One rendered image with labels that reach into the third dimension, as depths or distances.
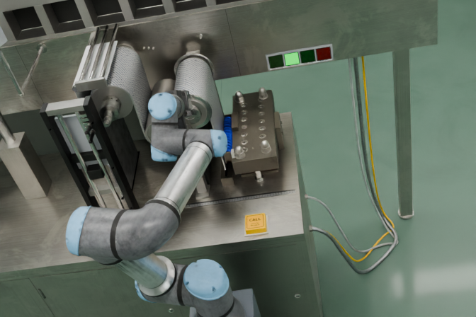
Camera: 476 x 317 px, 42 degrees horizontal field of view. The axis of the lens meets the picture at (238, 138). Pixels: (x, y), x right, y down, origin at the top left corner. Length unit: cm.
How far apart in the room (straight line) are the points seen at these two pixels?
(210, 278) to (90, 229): 45
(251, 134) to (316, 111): 173
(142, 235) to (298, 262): 96
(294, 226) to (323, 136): 174
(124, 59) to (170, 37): 22
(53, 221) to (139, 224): 108
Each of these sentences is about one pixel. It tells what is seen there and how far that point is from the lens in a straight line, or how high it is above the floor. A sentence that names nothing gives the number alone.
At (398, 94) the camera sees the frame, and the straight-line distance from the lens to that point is 275.
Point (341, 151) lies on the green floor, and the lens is 369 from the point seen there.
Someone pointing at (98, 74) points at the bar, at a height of 144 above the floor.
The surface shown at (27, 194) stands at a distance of 260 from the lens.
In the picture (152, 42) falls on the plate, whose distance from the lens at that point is 235.
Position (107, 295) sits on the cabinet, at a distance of 246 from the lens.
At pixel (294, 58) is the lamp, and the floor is 119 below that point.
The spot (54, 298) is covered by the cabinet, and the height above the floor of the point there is 68.
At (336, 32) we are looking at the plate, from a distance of 234.
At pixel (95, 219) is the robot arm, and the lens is 146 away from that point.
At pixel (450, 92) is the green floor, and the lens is 408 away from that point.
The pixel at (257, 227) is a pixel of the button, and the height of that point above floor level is 92.
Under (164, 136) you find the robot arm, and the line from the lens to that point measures 174.
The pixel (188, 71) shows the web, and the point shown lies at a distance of 220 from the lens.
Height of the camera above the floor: 249
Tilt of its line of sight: 40 degrees down
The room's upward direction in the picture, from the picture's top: 15 degrees counter-clockwise
